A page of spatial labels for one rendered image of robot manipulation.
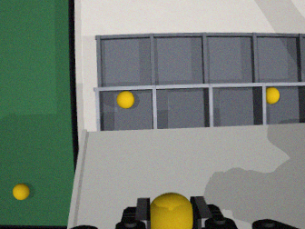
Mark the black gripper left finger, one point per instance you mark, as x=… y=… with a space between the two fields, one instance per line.
x=139 y=220

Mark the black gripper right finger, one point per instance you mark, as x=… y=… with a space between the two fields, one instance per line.
x=209 y=216

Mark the yellow ball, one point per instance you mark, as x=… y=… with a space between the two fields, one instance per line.
x=21 y=191
x=171 y=211
x=125 y=99
x=272 y=95

